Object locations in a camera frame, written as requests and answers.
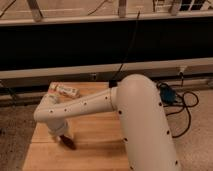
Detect blue power adapter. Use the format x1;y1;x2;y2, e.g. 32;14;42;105
160;86;176;104

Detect dark red pepper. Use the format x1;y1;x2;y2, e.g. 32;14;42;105
60;135;76;150

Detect white metal rail frame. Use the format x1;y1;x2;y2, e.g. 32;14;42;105
0;57;213;79

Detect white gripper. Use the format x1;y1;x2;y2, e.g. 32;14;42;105
48;120;69;136

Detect white labelled bottle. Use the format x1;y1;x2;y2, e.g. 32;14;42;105
50;83;79;98

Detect black cable to table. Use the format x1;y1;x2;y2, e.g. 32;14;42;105
109;9;142;84

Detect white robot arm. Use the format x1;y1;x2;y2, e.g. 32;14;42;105
34;74;181;171

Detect black floor cable loop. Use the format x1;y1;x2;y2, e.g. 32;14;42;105
156;81;200;139

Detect black box on table edge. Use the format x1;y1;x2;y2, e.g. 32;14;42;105
108;80;118;88

